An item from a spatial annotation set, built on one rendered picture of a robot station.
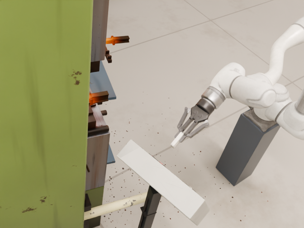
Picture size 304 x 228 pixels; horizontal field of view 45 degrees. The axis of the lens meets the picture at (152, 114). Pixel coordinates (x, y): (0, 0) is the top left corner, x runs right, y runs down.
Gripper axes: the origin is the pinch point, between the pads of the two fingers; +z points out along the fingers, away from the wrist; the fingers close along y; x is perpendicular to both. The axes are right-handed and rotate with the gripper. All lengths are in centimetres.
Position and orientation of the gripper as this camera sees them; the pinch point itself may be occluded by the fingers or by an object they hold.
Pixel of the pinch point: (177, 140)
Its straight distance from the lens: 153.9
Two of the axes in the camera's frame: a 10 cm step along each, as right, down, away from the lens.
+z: -6.5, 7.5, -1.5
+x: -2.0, -3.5, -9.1
